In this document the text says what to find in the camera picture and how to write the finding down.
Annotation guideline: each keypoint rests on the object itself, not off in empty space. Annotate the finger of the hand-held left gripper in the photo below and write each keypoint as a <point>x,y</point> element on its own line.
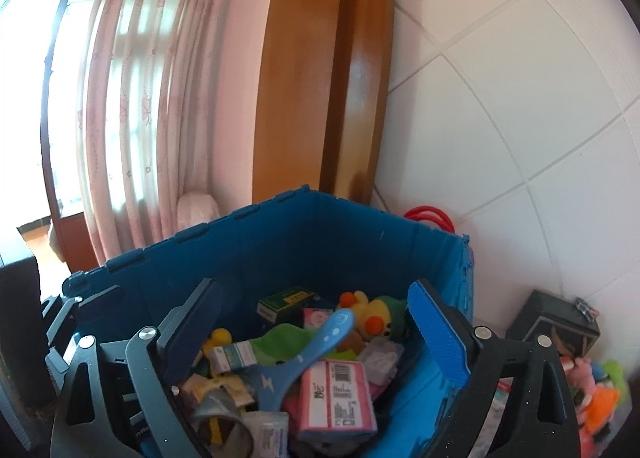
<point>62,323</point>

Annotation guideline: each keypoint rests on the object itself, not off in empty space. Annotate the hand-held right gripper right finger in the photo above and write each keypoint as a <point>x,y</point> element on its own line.
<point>440,333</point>

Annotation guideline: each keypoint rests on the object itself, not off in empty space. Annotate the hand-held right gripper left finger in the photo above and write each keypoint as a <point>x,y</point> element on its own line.
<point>197,318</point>

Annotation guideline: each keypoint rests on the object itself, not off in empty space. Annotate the yellow duck snowball tongs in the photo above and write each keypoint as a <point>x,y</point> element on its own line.
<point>220,337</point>

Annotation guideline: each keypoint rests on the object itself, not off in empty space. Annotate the blue plastic storage bin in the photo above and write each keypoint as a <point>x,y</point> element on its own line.
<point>300,248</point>

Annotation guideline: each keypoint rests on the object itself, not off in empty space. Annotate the dark green plush toy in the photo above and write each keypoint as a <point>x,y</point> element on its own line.
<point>397,318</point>

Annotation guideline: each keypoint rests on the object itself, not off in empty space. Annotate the small white green box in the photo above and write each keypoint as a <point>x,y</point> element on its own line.
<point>232,357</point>

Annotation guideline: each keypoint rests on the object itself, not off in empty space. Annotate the grey white cloth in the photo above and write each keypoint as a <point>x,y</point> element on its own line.
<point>380,360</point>

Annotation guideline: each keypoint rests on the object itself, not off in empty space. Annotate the yellow orange plush duck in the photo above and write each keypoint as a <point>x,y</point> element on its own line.
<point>365,315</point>

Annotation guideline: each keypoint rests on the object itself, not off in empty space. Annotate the light green cloth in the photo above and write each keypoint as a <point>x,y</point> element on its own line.
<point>280,340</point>

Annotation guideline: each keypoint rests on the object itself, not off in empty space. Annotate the dark green box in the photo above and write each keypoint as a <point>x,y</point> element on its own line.
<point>285,303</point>

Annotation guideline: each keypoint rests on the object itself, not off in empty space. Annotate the grey tape roll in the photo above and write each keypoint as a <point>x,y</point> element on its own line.
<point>220,413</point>

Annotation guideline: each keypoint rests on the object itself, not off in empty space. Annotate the black printed box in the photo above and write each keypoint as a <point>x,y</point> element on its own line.
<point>540,318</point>

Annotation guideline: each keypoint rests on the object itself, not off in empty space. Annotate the pink white bundle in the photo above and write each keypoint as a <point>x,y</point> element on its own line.
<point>197,210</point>

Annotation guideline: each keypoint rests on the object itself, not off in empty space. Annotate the blue plastic brush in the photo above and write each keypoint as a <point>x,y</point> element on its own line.
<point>300,368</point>

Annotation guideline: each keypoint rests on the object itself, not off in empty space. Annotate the small pink box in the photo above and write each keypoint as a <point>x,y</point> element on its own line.
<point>317,318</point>

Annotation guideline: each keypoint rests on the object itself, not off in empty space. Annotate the large pink white box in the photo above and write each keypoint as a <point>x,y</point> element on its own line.
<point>337,398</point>

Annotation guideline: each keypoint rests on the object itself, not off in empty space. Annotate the white printed packet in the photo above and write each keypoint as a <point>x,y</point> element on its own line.
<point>270,435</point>

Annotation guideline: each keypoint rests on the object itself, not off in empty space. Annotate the pink plush toy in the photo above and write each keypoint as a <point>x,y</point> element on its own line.
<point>582,370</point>

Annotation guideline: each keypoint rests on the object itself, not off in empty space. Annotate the orange plush toy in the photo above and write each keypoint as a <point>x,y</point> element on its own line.
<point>600,410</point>

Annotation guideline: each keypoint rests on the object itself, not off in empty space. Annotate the pink sheer curtain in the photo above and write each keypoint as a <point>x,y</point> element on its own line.
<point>160,87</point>

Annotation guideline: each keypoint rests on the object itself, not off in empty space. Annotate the brown window frame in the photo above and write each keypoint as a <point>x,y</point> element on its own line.
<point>50,137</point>

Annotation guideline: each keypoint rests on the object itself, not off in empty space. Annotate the wooden door frame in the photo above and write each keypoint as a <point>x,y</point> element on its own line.
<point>320,67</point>

